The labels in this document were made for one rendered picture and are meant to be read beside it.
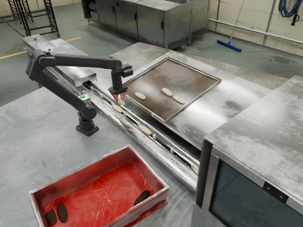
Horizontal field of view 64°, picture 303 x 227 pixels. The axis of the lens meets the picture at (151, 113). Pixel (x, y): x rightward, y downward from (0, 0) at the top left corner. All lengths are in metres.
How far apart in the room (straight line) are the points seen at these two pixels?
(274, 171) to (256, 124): 0.17
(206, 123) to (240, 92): 0.33
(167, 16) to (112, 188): 3.29
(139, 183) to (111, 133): 0.40
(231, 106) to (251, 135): 0.76
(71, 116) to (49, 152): 0.32
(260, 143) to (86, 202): 0.76
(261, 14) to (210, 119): 3.79
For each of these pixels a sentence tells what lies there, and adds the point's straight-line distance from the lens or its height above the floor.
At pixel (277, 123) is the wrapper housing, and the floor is 1.30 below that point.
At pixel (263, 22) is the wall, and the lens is 4.99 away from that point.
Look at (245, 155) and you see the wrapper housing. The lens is 0.63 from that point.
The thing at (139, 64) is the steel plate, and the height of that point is 0.82.
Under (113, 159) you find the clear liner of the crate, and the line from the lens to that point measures 1.17.
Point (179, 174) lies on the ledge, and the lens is 1.13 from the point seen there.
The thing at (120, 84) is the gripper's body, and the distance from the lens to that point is 1.40.
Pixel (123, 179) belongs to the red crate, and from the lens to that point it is 1.17.
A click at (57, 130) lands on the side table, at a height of 0.82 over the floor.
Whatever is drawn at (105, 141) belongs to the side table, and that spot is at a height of 0.82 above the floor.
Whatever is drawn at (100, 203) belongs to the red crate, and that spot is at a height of 0.82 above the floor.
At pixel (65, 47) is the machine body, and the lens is 2.77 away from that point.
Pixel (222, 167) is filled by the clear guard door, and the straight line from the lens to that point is 0.66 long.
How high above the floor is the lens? 1.73
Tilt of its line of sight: 36 degrees down
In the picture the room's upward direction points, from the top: 2 degrees counter-clockwise
